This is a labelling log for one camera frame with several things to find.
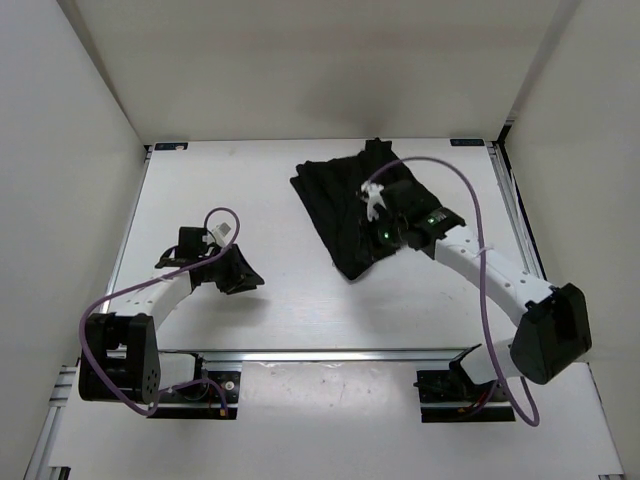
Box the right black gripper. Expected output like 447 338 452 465
355 210 407 263

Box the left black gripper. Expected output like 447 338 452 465
199 243 264 295

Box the black skirt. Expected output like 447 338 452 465
289 138 444 282

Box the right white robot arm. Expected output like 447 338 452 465
361 180 592 400

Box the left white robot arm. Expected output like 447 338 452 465
79 223 264 405

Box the right blue corner label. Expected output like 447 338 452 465
450 138 485 147

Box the blue corner label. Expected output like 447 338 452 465
450 138 485 147
154 142 189 151

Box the left blue corner label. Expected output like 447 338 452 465
154 142 189 151

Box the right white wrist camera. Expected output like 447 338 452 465
360 181 387 222

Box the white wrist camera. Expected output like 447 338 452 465
360 181 387 222
208 222 235 248

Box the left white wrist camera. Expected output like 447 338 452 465
208 222 235 248

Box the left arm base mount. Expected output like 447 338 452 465
151 352 242 420

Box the aluminium front rail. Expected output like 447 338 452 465
159 348 465 363

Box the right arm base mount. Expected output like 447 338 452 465
413 344 515 424

